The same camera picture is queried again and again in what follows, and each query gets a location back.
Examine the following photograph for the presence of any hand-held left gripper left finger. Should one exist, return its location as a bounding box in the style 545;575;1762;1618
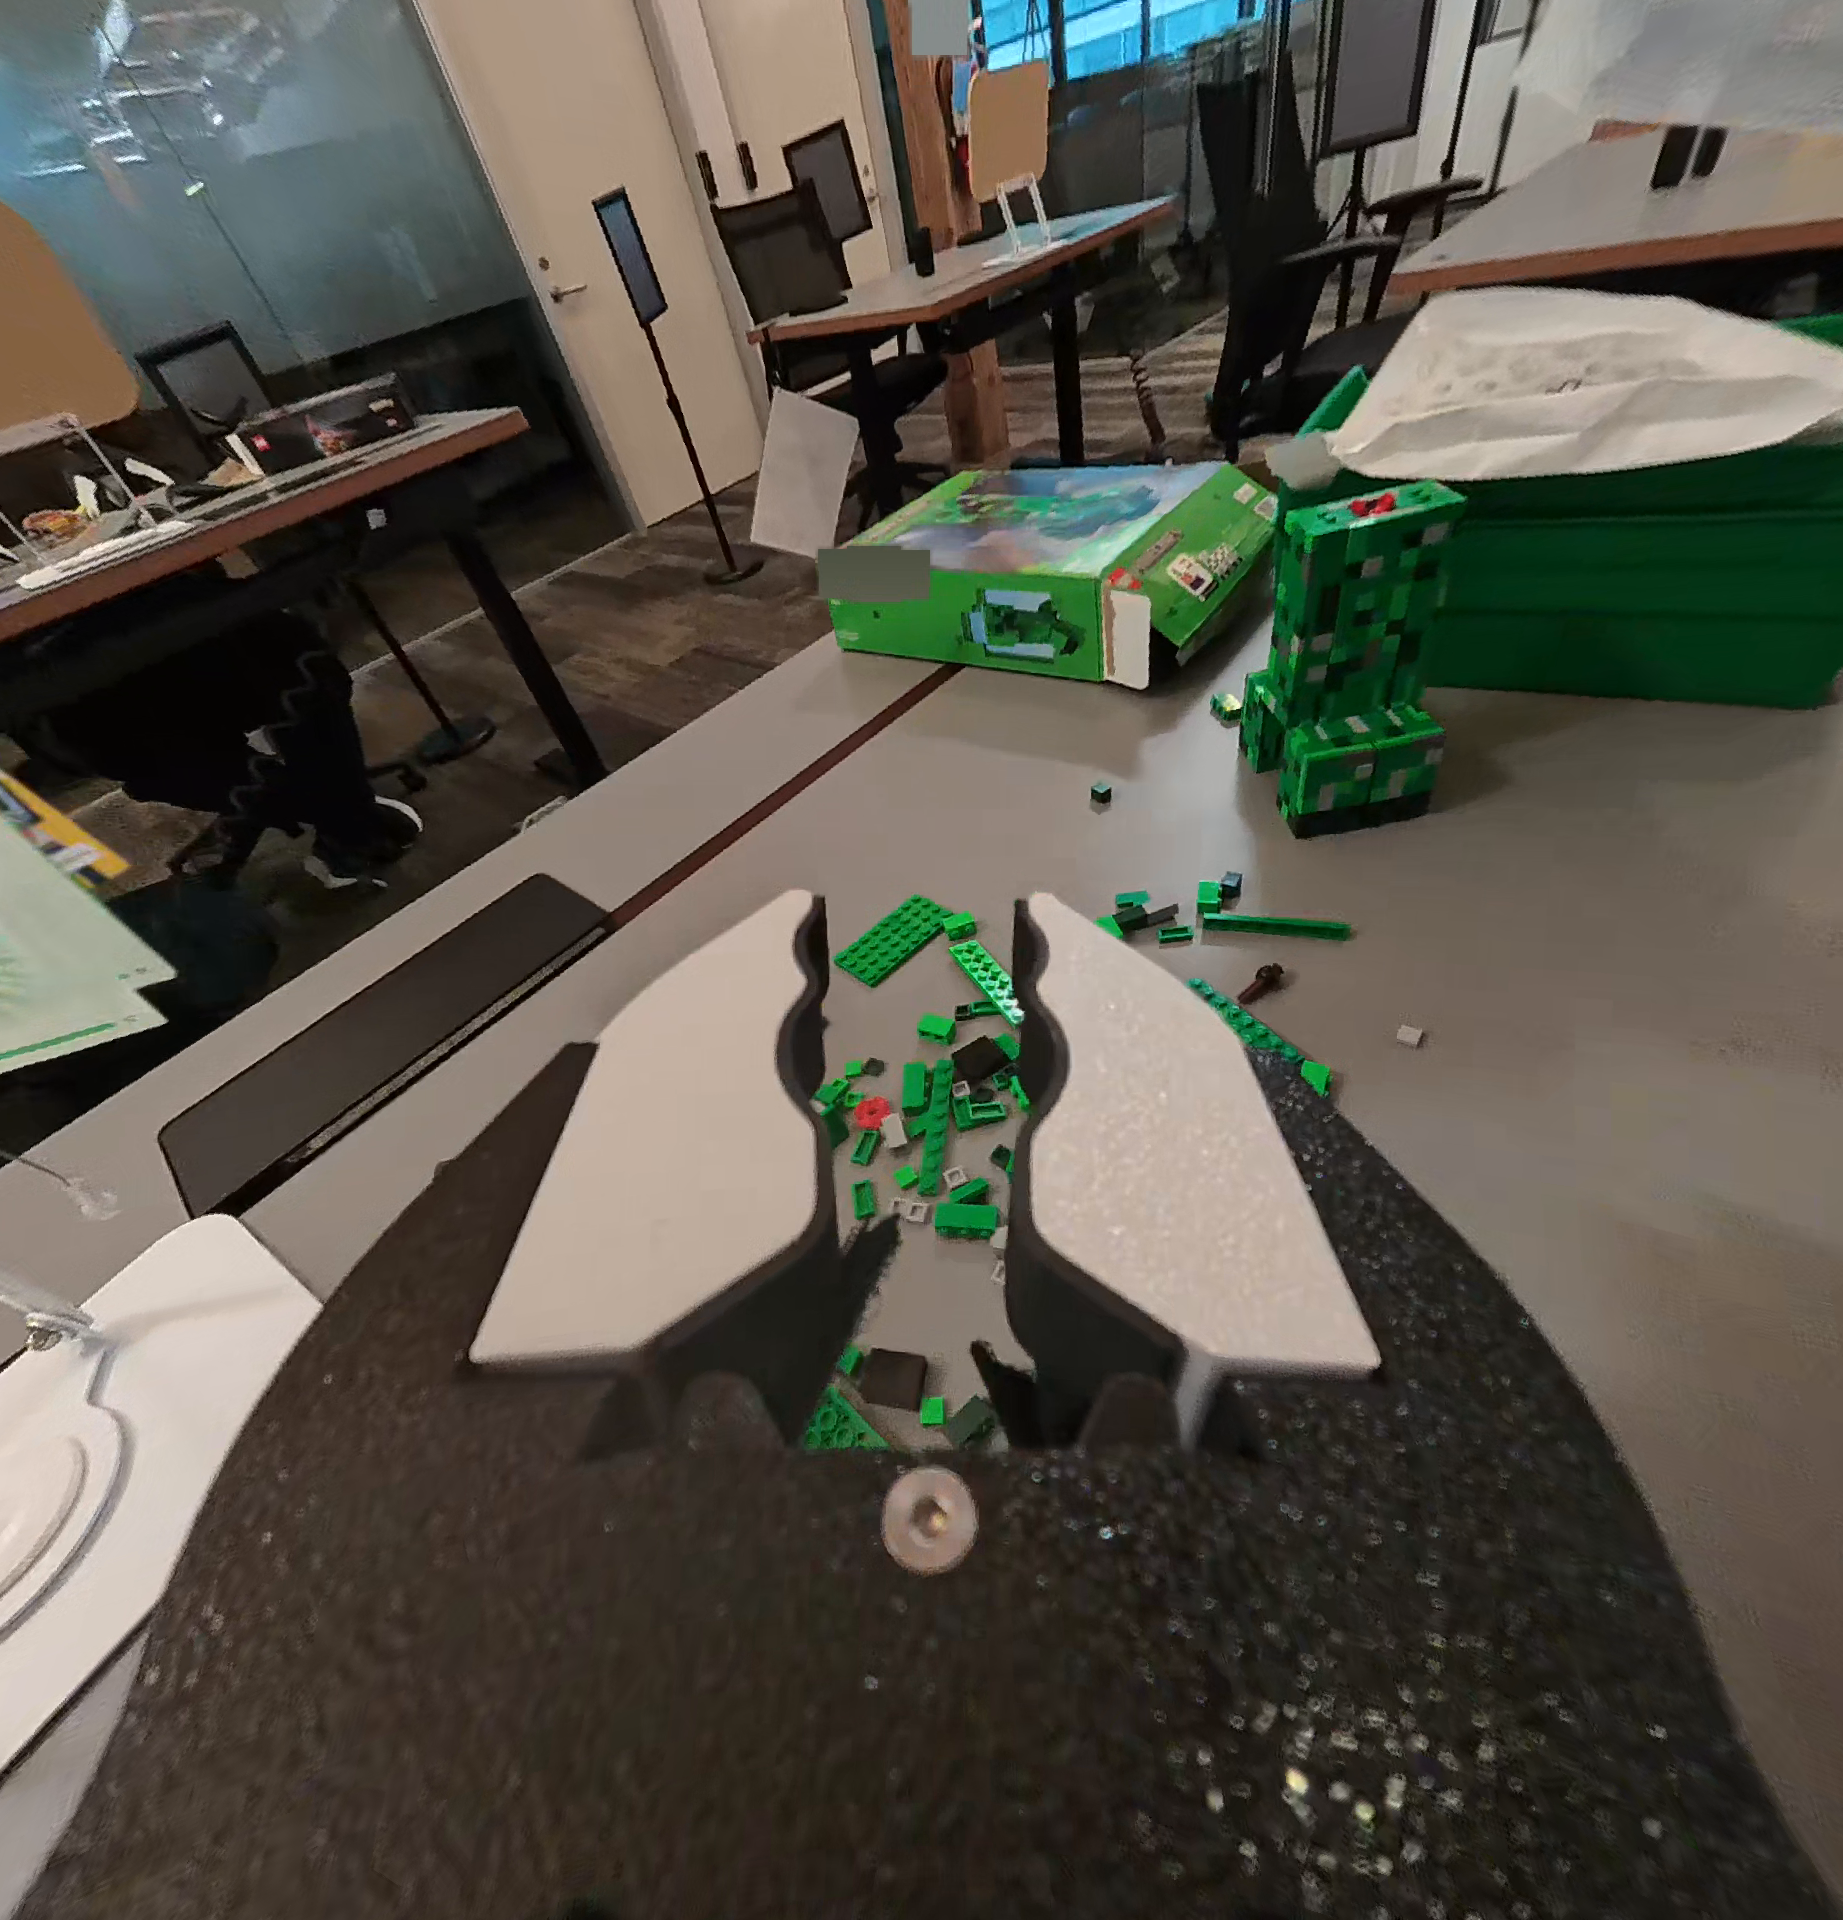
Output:
466;889;903;1459

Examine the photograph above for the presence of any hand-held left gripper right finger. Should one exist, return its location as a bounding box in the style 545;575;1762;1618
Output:
969;893;1382;1456

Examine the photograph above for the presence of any green plastic bin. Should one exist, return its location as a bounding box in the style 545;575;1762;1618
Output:
1281;307;1843;714

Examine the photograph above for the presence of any grey desk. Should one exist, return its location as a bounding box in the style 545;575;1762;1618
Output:
0;631;1843;1920

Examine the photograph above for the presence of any wood-edged office desk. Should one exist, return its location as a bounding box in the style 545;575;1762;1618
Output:
748;195;1181;470
1387;127;1843;309
0;405;608;798

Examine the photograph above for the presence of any short green toy plate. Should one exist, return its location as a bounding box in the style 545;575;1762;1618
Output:
946;942;1029;1027

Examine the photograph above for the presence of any green blocky toy figure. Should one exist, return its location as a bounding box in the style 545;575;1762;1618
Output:
1238;481;1468;842

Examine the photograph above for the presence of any green toy set box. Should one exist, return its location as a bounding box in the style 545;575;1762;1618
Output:
824;464;1279;691

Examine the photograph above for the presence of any white book stand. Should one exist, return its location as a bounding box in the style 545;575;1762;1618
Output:
0;1132;129;1669

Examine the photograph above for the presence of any white paper sheet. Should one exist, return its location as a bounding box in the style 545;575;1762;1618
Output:
751;392;864;558

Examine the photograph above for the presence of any dark toy set box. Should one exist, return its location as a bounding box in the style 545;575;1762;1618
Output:
236;375;421;474

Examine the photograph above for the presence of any black office chair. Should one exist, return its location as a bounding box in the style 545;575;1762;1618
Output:
711;181;946;452
1207;46;1485;452
138;320;279;438

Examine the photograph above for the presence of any black tablet floor stand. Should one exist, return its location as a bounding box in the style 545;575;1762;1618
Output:
591;187;774;588

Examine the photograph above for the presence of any wooden display board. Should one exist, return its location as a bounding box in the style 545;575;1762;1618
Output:
0;187;144;449
966;60;1053;168

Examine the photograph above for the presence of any black screen on tripod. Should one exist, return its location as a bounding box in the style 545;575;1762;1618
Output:
1316;0;1445;227

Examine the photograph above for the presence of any black desk cable cover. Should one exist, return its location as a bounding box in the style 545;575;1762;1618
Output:
159;875;610;1219

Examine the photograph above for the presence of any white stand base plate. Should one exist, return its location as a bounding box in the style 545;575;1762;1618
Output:
0;1213;323;1818

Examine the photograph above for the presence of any clear acrylic stand bracket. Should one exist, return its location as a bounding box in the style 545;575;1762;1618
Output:
0;419;166;578

